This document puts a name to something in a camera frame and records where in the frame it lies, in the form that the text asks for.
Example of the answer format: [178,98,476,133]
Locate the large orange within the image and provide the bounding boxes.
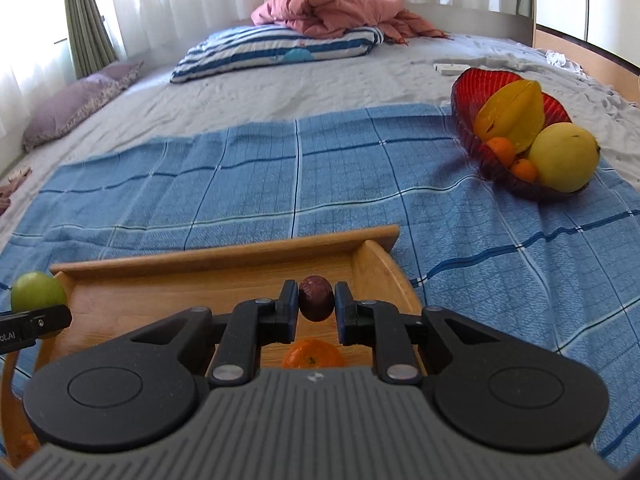
[282,338,346,370]

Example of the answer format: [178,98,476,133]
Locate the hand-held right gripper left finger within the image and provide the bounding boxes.
[130,280,300,386]

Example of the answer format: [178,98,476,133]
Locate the green apple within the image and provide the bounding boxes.
[10,271,68,313]

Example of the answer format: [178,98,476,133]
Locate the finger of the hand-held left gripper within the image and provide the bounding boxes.
[0,304,72,339]

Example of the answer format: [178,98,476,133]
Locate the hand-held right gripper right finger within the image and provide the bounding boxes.
[334,281,501,385]

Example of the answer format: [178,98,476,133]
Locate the large purple pillow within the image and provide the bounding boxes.
[22,72,123,152]

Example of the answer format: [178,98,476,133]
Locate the pile of clothes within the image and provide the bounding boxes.
[0,169,32,217]

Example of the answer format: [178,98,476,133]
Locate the small orange kumquat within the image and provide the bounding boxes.
[486,137,517,167]
[511,158,540,183]

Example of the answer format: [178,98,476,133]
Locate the white crumpled cloth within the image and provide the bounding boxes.
[544,50,589,81]

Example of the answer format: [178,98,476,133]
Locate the white wardrobe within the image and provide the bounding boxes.
[532,0,640,81]

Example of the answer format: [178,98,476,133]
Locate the blue checked blanket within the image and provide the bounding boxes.
[0,102,640,471]

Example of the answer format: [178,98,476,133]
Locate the grey bed sheet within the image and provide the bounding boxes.
[0,32,640,241]

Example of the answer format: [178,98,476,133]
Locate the yellow pear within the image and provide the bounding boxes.
[529,122,601,194]

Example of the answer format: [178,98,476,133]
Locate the red jujube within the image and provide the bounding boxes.
[298,275,335,322]

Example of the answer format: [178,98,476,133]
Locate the yellow starfruit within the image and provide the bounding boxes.
[473,80,544,155]

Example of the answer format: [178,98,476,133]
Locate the wooden tray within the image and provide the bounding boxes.
[0,225,428,468]

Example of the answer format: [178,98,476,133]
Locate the pink duvet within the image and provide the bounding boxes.
[250,0,453,44]

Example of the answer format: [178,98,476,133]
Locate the small purple pillow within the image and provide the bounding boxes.
[97,61,146,87]

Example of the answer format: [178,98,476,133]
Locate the blue striped pillow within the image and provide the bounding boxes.
[170,25,386,83]

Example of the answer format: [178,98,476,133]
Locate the green curtain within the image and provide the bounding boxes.
[62,0,119,79]

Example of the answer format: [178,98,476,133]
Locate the red glass bowl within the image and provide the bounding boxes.
[451,67,593,203]

